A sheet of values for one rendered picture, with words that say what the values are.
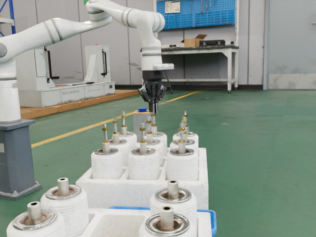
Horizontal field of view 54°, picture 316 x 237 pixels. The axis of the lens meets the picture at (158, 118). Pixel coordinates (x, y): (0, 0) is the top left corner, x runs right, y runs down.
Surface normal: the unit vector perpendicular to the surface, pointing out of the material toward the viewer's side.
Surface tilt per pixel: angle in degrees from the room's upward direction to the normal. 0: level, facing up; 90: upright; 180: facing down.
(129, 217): 90
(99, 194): 90
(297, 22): 90
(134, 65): 90
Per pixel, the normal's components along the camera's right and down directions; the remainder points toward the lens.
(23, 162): 0.91, 0.04
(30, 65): -0.40, 0.17
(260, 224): -0.03, -0.98
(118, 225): -0.13, 0.18
